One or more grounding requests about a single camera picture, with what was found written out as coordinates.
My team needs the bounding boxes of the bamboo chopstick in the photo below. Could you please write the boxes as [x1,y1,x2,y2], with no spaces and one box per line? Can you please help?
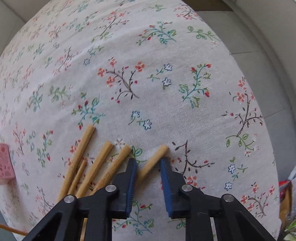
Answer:
[67,159,87,195]
[76,141,113,198]
[57,125,95,202]
[135,144,169,187]
[90,145,132,195]

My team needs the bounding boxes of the snack bags on floor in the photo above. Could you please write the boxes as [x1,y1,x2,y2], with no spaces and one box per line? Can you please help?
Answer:
[277,167,296,240]

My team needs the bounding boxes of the pink perforated utensil basket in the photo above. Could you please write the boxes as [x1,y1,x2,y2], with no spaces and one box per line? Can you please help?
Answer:
[0,143,16,185]

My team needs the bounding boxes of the floral tablecloth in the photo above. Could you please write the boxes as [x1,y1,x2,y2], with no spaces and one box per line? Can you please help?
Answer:
[1,1,281,238]

